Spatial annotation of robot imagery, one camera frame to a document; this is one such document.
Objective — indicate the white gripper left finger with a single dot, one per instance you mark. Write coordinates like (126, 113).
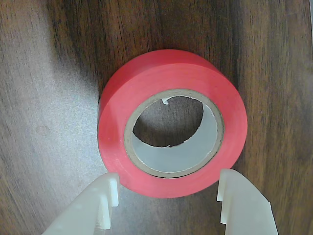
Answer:
(85, 210)

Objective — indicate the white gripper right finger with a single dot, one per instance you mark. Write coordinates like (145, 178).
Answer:
(244, 210)

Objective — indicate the red tape roll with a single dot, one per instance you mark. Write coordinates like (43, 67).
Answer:
(117, 122)

